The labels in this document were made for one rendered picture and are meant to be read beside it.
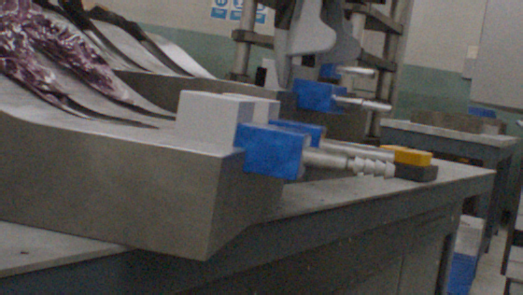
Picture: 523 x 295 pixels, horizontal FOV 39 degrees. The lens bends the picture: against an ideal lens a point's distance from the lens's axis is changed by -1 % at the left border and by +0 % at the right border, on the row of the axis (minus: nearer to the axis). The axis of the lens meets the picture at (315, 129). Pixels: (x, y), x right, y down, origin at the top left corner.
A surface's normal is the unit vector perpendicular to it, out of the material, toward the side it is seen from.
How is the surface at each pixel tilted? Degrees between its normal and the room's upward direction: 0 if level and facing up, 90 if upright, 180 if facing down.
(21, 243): 0
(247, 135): 90
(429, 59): 90
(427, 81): 90
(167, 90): 90
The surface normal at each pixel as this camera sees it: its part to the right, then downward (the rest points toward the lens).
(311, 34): -0.35, -0.21
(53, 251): 0.17, -0.98
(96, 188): -0.11, 0.04
